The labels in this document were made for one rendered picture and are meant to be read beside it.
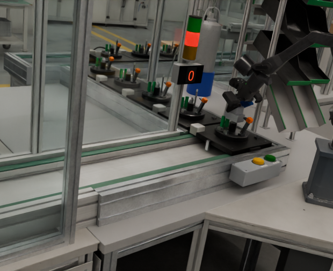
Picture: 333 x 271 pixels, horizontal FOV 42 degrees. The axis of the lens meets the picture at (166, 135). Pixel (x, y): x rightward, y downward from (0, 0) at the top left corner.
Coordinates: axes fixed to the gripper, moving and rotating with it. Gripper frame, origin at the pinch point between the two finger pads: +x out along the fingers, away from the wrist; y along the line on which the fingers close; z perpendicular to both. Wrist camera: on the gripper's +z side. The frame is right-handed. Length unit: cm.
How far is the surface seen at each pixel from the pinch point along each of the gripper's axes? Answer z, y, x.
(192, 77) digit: 12.5, 18.0, -4.3
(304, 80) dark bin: -0.8, -32.7, -12.7
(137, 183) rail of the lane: -21, 58, 4
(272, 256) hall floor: -48, -79, 100
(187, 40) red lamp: 21.2, 21.4, -14.5
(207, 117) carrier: 9.9, -6.1, 20.6
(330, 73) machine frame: 40, -164, 33
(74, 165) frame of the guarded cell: -19, 83, -11
